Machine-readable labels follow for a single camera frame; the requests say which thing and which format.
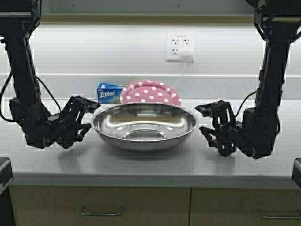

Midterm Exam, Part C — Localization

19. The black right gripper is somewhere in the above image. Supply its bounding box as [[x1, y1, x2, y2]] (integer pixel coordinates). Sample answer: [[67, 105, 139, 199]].
[[195, 100, 243, 156]]

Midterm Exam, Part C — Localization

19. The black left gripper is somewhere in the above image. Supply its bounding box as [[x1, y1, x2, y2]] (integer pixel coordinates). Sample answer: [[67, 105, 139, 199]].
[[46, 96, 101, 149]]

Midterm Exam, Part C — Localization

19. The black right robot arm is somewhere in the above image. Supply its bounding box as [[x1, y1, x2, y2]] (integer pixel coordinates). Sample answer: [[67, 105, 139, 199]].
[[196, 0, 301, 159]]

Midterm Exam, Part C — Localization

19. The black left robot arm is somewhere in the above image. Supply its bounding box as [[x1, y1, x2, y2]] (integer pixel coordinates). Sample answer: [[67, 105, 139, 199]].
[[0, 0, 100, 149]]

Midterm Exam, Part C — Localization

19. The blue Ziploc box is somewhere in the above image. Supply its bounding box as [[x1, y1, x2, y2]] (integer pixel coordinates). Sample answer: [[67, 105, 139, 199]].
[[97, 82, 125, 104]]

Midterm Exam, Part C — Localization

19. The stainless steel mixing bowl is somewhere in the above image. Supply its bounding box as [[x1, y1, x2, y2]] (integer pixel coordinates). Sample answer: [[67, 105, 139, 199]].
[[91, 103, 198, 153]]

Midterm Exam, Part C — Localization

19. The pink polka dot plate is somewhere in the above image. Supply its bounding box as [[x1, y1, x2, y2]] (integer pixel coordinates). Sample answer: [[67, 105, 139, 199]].
[[120, 80, 182, 106]]

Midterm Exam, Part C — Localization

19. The white charger plug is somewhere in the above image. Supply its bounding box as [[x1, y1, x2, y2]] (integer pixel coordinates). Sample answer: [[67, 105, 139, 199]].
[[180, 49, 195, 62]]

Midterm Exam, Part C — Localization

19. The lower right drawer front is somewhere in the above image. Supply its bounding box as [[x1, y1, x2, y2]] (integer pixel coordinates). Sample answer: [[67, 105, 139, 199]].
[[190, 188, 301, 226]]

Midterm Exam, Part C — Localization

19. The black left base block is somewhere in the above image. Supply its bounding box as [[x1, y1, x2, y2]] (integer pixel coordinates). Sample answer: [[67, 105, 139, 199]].
[[0, 157, 13, 194]]

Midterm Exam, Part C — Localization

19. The black base block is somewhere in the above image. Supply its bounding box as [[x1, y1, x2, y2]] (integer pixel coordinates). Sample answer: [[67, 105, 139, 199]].
[[291, 158, 301, 190], [0, 157, 13, 194]]

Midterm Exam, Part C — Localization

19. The lower left drawer front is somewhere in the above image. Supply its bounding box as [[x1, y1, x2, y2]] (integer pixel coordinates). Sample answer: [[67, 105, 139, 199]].
[[10, 186, 190, 226]]

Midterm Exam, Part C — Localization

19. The black right base block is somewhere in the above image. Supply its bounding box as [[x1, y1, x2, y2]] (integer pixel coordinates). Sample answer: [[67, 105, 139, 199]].
[[291, 158, 301, 190]]

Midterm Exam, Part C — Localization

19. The white charger cable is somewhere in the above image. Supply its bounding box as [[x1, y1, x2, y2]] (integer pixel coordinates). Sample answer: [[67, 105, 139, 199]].
[[171, 60, 189, 88]]

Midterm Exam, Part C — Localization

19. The white wall outlet plate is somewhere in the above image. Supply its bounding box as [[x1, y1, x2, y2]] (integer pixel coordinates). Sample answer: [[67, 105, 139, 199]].
[[166, 31, 196, 62]]

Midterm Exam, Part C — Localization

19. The left drawer metal handle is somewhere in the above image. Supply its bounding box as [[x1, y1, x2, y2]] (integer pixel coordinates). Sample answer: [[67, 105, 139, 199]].
[[79, 206, 124, 217]]

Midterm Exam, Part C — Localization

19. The drawer metal handle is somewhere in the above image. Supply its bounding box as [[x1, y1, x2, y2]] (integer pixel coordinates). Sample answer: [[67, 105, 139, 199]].
[[257, 209, 301, 220], [79, 206, 124, 217]]

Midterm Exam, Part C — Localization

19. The right drawer metal handle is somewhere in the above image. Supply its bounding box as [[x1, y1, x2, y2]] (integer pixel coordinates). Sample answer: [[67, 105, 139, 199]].
[[257, 209, 301, 220]]

